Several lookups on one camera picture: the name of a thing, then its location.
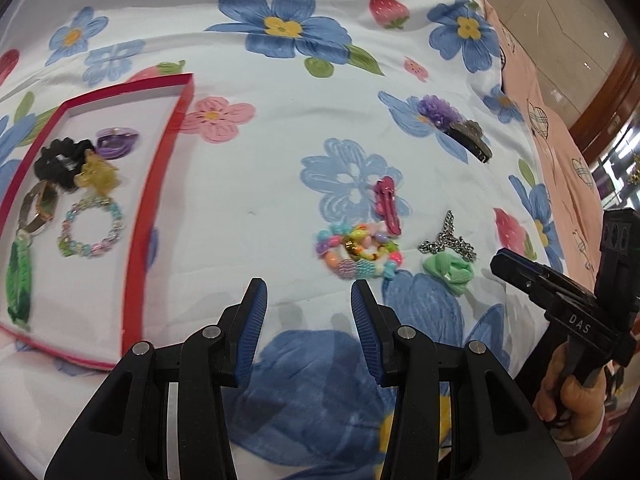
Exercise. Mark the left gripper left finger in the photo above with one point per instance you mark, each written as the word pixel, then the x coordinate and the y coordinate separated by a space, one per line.
pixel 122 431

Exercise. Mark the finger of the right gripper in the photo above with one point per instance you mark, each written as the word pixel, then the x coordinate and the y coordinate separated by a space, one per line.
pixel 541 283

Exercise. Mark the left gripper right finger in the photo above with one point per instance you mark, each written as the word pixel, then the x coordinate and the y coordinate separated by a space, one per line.
pixel 458 413

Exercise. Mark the green leaf hair clip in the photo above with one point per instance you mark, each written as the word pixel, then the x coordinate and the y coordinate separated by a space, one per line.
pixel 19 280

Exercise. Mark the pink snap hair clip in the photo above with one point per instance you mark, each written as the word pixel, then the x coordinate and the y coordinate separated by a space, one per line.
pixel 385 205

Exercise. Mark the yellow claw clip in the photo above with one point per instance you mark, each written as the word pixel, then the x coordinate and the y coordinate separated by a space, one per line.
pixel 97 174

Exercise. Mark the black velvet scrunchie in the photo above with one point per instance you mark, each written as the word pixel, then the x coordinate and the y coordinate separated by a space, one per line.
pixel 61 161

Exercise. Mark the person's right hand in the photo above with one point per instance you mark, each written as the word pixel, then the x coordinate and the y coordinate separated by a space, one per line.
pixel 585 404

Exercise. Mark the pink blanket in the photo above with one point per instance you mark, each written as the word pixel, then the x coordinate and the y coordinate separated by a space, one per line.
pixel 575 203

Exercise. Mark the black glitter claw clip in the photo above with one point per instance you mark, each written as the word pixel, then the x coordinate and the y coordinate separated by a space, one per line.
pixel 471 136

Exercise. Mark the purple flower hair clip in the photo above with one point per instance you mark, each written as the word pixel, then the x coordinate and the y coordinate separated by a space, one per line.
pixel 439 112

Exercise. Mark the red shallow tray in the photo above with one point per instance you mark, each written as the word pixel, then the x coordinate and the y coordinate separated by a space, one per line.
pixel 89 262

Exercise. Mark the floral bed sheet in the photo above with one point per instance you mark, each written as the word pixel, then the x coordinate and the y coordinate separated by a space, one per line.
pixel 299 108

